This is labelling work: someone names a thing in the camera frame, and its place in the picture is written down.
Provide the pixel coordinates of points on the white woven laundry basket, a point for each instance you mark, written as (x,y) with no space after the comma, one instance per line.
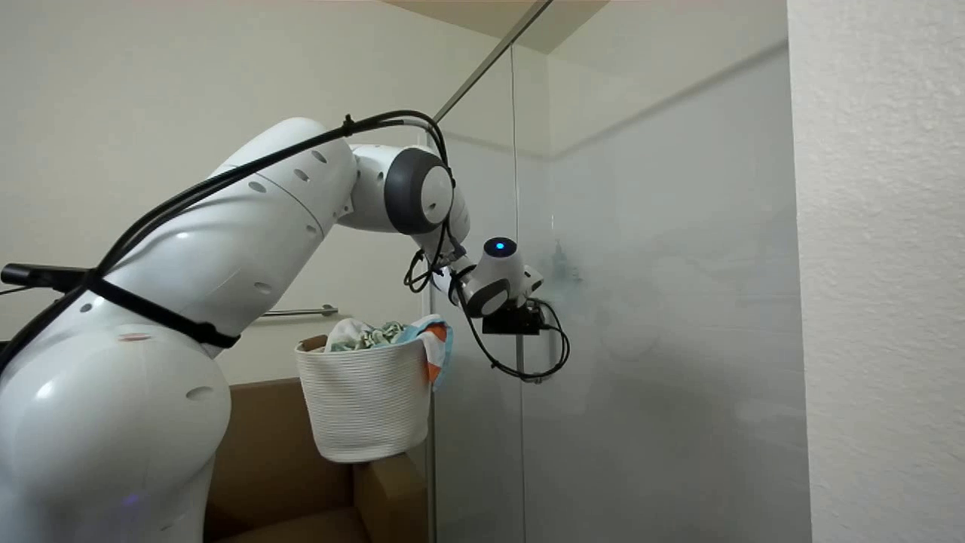
(366,403)

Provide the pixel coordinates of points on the frosted glass shower door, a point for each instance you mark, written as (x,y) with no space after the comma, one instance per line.
(683,301)

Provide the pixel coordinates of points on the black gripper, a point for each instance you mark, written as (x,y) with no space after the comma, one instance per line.
(509,319)

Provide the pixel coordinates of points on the metal towel bar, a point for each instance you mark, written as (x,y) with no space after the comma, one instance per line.
(295,314)

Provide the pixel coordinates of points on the blue and orange cloth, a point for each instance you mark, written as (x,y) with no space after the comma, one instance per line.
(435,347)

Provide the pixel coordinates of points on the metal shower support rail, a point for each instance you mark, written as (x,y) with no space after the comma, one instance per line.
(491,59)

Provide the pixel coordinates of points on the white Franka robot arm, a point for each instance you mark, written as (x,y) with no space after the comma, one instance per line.
(251,229)

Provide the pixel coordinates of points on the pale green cloth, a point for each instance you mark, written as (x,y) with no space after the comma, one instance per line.
(366,335)

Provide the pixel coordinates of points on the fixed frosted glass panel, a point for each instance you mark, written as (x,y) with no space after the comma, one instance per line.
(478,452)

